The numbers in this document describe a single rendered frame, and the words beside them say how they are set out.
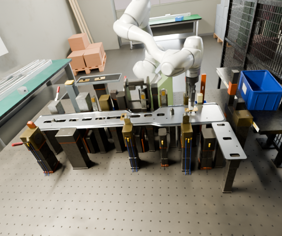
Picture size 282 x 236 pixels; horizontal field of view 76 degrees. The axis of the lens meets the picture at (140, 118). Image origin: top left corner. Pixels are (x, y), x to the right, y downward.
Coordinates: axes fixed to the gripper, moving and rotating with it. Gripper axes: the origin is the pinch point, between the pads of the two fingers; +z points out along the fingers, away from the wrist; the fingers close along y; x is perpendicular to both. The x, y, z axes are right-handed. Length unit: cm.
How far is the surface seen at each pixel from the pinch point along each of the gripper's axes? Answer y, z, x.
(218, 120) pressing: 9.9, 6.6, 15.0
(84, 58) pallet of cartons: -361, 65, -218
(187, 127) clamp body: 21.0, 2.0, -5.3
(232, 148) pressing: 34.3, 6.6, 15.7
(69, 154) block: 21, 21, -84
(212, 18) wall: -631, 54, 168
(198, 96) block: -10.7, 0.9, 6.9
